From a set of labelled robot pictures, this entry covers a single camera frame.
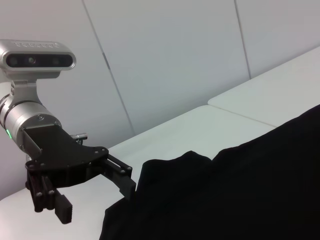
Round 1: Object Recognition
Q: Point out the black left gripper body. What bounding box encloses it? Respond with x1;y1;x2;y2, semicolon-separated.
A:
21;124;110;189

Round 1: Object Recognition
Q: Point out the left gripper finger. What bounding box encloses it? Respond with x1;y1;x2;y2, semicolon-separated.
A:
25;172;74;225
99;153;137;201

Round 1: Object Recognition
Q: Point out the black shirt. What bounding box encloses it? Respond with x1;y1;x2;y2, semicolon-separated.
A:
98;104;320;240

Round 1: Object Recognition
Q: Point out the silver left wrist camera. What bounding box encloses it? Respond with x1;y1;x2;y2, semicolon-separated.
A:
0;39;77;105

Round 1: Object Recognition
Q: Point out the silver connector stub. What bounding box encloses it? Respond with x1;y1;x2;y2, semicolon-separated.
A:
70;133;89;146

